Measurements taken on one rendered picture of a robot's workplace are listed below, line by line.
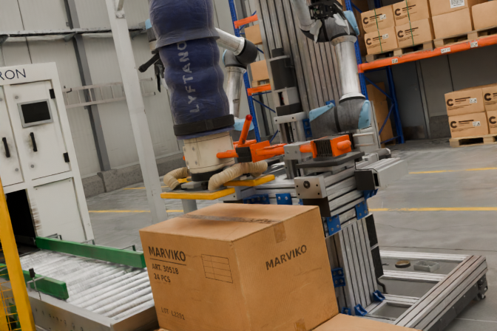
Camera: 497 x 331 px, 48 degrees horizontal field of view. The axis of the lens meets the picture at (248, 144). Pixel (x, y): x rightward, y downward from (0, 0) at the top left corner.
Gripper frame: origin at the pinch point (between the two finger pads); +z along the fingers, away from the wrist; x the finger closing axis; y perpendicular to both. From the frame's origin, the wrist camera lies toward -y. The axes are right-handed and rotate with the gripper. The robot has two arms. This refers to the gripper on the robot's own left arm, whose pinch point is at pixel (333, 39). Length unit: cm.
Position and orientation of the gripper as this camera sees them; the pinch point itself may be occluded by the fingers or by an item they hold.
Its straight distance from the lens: 216.5
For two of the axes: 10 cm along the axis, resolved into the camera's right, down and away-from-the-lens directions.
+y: -6.7, 1.9, -7.2
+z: 1.9, 9.8, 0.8
